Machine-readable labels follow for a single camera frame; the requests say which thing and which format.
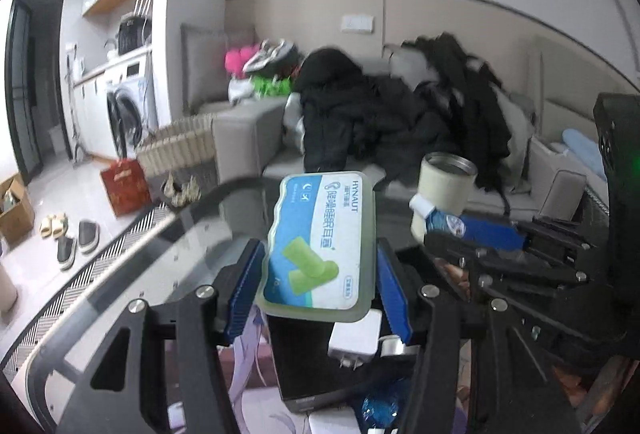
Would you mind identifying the beige padded headboard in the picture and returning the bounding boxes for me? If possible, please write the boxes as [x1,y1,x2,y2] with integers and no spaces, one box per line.
[530,34,640,150]

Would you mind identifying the red gift box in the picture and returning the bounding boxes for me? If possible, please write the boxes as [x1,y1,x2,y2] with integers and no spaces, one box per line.
[100,159,152,217]

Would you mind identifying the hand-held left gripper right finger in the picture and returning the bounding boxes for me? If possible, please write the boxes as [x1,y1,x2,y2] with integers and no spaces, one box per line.
[375,238,596,434]

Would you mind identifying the wicker laundry basket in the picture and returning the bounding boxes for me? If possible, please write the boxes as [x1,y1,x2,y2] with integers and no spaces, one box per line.
[136,113,218,180]

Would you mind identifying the small blue label bottle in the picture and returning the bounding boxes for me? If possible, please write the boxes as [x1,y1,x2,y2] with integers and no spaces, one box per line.
[410,194,468,237]

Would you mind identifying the pink plush toy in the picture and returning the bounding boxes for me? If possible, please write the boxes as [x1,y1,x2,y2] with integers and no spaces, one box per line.
[225,45,261,77]

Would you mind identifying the black white striped rug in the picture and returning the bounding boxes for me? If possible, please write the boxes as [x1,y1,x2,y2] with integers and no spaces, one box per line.
[0,204,176,375]

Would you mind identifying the black cardboard box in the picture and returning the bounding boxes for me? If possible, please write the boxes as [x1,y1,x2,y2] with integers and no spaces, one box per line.
[267,309,426,415]

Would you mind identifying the white base cabinet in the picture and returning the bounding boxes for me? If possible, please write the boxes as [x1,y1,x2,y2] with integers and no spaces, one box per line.
[70,64,108,160]

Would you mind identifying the white cylindrical bin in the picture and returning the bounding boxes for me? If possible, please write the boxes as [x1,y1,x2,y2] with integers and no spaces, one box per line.
[0,259,18,312]

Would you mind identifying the white charger plug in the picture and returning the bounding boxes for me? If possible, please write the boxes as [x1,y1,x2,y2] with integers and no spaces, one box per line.
[327,309,383,370]

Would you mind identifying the blue crumpled packet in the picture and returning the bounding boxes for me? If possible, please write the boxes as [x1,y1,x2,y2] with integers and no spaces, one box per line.
[361,383,402,421]

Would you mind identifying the patterned slippers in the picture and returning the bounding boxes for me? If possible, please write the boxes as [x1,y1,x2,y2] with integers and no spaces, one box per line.
[160,174,201,207]

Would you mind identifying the dark slip-on shoe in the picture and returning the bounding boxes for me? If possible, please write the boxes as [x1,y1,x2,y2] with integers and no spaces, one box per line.
[79,220,100,255]
[56,236,77,270]

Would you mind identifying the grey sofa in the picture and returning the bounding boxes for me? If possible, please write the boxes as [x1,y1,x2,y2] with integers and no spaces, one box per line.
[182,54,601,235]

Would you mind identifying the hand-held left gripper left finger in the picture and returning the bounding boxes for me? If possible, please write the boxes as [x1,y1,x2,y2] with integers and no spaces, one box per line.
[37,239,268,434]

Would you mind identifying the grey square cushion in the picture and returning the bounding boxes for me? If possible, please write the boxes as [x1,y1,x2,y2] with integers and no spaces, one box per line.
[181,24,258,112]

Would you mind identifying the green bag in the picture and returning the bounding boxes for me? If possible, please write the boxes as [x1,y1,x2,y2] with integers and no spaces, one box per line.
[252,74,293,96]

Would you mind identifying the brown cardboard box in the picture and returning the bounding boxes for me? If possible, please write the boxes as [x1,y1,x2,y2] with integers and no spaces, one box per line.
[0,174,36,245]

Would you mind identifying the small silver object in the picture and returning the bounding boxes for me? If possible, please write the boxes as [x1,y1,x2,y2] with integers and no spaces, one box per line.
[381,336,420,359]

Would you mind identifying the light blue pillow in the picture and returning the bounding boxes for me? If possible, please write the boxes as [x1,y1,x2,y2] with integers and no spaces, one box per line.
[562,129,608,180]

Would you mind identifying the floor mop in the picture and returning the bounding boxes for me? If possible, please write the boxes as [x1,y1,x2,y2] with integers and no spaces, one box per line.
[65,44,96,165]

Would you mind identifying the black countertop oven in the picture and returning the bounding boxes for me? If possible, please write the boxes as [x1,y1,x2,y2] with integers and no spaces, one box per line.
[117,16,151,55]

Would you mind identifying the black puffy jacket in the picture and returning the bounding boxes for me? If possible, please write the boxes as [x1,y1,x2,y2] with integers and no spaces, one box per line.
[292,48,451,180]

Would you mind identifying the black framed glass door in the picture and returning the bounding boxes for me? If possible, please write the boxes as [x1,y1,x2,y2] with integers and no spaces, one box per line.
[7,0,68,185]

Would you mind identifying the light grey cushion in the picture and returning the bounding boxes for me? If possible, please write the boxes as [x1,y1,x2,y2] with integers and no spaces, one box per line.
[385,41,451,90]

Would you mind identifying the white wall switch panel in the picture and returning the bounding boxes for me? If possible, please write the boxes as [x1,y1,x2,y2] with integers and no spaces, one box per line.
[341,14,374,33]

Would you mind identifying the white washing machine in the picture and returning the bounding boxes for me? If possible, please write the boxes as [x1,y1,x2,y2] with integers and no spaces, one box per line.
[102,49,160,160]

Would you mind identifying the printed cartoon table mat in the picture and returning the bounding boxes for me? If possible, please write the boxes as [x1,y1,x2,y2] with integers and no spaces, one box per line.
[165,259,640,434]

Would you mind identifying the white green earplug case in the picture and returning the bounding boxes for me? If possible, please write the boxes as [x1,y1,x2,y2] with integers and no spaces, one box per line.
[255,171,383,322]

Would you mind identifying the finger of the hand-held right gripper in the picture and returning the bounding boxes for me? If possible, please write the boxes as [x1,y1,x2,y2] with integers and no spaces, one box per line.
[424,231,596,297]
[459,213,598,267]

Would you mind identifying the cream tumbler cup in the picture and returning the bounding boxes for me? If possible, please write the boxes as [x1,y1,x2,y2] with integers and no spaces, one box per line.
[411,153,478,245]

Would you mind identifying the black draped clothes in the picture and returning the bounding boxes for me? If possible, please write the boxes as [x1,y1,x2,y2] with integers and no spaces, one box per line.
[400,33,526,195]

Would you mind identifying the pair of beige slippers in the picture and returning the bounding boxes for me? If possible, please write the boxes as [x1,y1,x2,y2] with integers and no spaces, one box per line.
[40,213,68,240]

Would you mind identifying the white plastic bag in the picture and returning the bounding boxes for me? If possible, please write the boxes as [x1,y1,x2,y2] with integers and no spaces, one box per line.
[227,78,261,105]

